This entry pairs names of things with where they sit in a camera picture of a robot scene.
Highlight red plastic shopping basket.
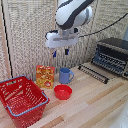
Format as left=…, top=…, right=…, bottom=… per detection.
left=0, top=75, right=50, bottom=128

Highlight orange snack bag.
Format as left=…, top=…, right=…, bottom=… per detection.
left=35, top=64, right=56, bottom=90

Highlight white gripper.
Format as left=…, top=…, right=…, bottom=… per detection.
left=44, top=27, right=80, bottom=59

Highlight red plastic bowl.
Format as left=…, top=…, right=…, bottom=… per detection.
left=53, top=84, right=74, bottom=101

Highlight black toaster oven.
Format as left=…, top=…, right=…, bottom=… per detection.
left=90, top=37, right=128, bottom=80

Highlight grey ribbed oven tray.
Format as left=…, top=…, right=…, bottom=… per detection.
left=93, top=53, right=126, bottom=71

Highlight blue ceramic mug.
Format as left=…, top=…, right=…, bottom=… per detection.
left=58, top=67, right=76, bottom=85

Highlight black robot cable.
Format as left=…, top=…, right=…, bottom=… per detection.
left=78, top=11, right=128, bottom=38

